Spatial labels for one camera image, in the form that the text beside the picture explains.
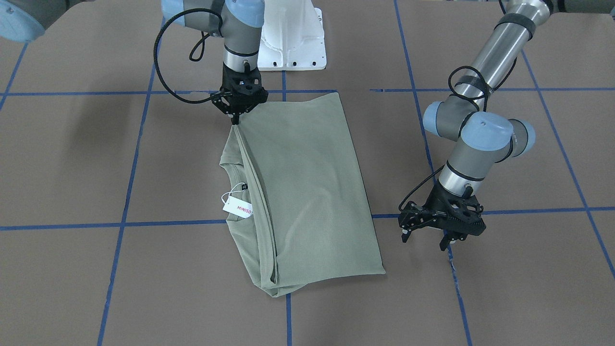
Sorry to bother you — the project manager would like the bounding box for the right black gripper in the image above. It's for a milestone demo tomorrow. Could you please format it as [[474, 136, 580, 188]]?
[[211, 65, 268, 125]]

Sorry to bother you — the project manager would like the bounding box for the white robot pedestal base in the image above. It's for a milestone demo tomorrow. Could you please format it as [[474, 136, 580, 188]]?
[[258, 0, 327, 72]]

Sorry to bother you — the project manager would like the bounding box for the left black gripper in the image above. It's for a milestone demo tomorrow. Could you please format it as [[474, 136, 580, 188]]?
[[398, 182, 486, 251]]

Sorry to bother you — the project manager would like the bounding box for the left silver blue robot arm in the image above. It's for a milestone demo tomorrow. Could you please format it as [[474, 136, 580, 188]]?
[[398, 0, 614, 250]]

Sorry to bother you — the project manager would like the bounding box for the white Miniso hang tag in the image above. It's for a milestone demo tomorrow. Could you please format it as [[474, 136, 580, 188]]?
[[221, 194, 253, 219]]

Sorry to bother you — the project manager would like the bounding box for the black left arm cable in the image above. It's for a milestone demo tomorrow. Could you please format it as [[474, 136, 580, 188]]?
[[398, 0, 519, 214]]

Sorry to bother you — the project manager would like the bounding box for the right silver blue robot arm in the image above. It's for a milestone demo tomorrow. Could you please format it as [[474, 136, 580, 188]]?
[[0, 0, 268, 125]]

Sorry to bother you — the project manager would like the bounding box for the green long-sleeve shirt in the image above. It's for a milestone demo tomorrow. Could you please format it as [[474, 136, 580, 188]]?
[[220, 93, 385, 297]]

